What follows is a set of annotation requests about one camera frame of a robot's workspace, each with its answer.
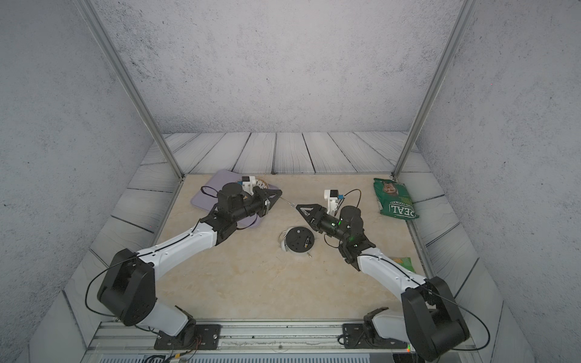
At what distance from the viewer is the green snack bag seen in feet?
3.40

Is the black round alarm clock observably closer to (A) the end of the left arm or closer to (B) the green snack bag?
(A) the end of the left arm

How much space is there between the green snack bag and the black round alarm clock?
1.21ft

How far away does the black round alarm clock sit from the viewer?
2.97 feet

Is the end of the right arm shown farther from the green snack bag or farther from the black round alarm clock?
the green snack bag

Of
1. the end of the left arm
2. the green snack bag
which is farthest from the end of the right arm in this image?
the green snack bag

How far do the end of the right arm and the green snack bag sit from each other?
434mm

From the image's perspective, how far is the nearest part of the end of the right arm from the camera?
0.63 meters

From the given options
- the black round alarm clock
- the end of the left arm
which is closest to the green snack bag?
the black round alarm clock

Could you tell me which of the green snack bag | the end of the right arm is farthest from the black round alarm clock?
the green snack bag

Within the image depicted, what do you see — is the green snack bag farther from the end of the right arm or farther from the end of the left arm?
the end of the left arm

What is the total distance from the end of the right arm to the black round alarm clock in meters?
0.20
